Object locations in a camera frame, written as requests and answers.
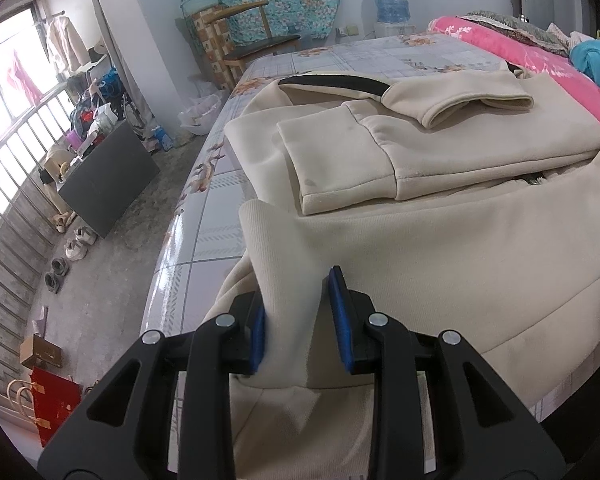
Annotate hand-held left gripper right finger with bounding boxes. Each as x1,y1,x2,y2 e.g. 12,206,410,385
321,265,566,480

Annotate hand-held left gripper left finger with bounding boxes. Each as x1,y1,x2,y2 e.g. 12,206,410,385
37,290,268,480

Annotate beige zip jacket black trim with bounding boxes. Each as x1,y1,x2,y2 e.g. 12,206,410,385
200,67,600,480

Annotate pile of mixed clothes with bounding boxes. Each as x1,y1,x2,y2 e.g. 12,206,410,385
67,67,131,146

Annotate beige hanging clothes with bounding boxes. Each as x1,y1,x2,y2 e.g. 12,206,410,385
46,15,88,73

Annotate plaid floral plastic table cover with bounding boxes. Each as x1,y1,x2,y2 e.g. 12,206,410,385
140,34,571,411

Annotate red gift bag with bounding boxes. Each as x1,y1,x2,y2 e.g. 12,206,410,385
30,366,83,448

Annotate dark grey cabinet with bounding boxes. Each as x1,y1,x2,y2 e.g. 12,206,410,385
56,119,161,238

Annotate cardboard box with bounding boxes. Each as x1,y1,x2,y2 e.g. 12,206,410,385
20,334,63,368

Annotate white plastic bag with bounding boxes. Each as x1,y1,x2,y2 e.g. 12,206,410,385
177,92,223,136

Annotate metal window railing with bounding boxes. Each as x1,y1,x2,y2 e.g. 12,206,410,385
0,80,81,396

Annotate wooden armchair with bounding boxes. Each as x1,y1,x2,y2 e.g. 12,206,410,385
200,1,303,78

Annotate white water dispenser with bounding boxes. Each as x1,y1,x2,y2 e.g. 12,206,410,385
372,20,413,38

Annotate brown patterned stand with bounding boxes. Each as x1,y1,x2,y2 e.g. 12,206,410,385
192,10,238,91

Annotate blue water jug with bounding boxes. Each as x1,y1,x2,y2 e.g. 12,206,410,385
371,0,412,23

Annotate pink floral blanket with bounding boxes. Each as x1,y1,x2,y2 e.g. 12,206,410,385
426,15,600,131

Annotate teal plastic basin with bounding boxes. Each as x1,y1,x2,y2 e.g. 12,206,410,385
181,0,221,15

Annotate grey lace blanket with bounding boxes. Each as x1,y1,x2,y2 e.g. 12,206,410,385
462,10,576,58

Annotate pink hanging garment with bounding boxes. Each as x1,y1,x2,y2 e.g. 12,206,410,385
7,50,43,106

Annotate blue printed quilt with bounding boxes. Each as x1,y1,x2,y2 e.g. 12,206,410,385
569,40,600,103

